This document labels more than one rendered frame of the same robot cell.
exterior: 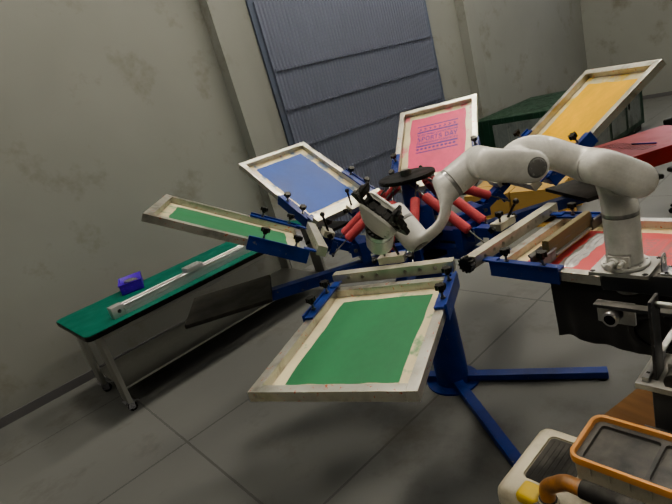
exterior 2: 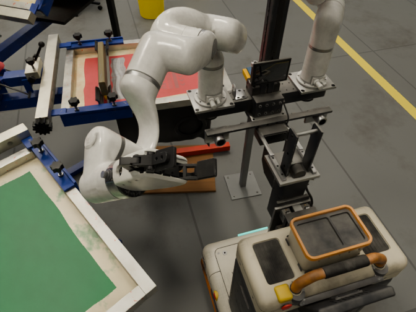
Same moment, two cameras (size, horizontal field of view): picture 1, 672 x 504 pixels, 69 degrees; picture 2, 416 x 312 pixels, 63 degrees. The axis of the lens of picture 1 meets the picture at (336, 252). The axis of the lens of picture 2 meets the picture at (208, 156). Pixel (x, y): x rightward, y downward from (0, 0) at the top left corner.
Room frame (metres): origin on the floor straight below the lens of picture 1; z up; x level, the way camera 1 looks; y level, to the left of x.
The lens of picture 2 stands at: (0.92, 0.19, 1.98)
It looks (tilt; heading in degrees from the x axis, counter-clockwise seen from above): 48 degrees down; 291
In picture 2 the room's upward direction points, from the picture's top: 1 degrees clockwise
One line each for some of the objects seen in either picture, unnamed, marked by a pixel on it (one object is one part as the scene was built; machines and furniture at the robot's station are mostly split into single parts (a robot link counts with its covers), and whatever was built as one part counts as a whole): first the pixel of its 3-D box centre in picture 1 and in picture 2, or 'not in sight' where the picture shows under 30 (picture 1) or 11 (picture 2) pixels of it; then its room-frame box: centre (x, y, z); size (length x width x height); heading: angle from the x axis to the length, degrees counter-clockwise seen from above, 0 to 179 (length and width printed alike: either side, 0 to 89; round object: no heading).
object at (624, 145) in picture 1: (648, 147); not in sight; (2.72, -1.90, 1.06); 0.61 x 0.46 x 0.12; 94
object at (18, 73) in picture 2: (494, 231); (25, 77); (2.21, -0.76, 1.02); 0.17 x 0.06 x 0.05; 34
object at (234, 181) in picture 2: not in sight; (249, 138); (1.21, -1.29, 0.48); 0.22 x 0.22 x 0.96; 34
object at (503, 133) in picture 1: (557, 126); not in sight; (7.82, -4.00, 0.42); 2.04 x 1.86 x 0.84; 128
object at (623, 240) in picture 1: (621, 241); (211, 83); (1.28, -0.79, 1.21); 0.16 x 0.13 x 0.15; 128
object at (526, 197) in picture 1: (522, 200); not in sight; (5.20, -2.15, 0.20); 1.14 x 0.82 x 0.40; 42
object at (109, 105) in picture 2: (525, 269); (97, 112); (1.79, -0.71, 0.98); 0.30 x 0.05 x 0.07; 34
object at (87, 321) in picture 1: (210, 295); not in sight; (4.31, 1.23, 0.42); 2.35 x 0.92 x 0.84; 129
